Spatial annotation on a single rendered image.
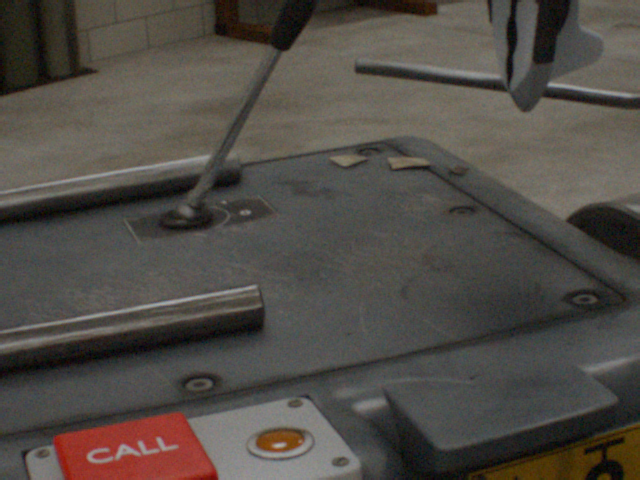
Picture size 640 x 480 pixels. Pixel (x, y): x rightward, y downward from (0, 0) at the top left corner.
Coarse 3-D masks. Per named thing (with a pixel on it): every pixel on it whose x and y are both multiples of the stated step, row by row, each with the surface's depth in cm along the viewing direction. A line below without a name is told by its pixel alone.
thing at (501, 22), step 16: (496, 0) 84; (512, 0) 82; (496, 16) 84; (512, 16) 83; (496, 32) 85; (512, 32) 84; (496, 48) 85; (512, 48) 84; (512, 64) 85; (512, 96) 86
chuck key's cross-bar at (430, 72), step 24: (360, 72) 90; (384, 72) 90; (408, 72) 90; (432, 72) 90; (456, 72) 90; (480, 72) 90; (552, 96) 90; (576, 96) 90; (600, 96) 90; (624, 96) 90
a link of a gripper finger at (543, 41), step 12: (540, 0) 78; (552, 0) 77; (564, 0) 77; (540, 12) 78; (552, 12) 77; (564, 12) 78; (540, 24) 79; (552, 24) 78; (540, 36) 79; (552, 36) 79; (540, 48) 79; (552, 48) 80; (540, 60) 81; (552, 60) 81
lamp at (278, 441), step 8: (272, 432) 57; (280, 432) 57; (288, 432) 57; (296, 432) 56; (256, 440) 56; (264, 440) 56; (272, 440) 56; (280, 440) 56; (288, 440) 56; (296, 440) 56; (304, 440) 56; (264, 448) 55; (272, 448) 55; (280, 448) 55; (288, 448) 55; (296, 448) 55
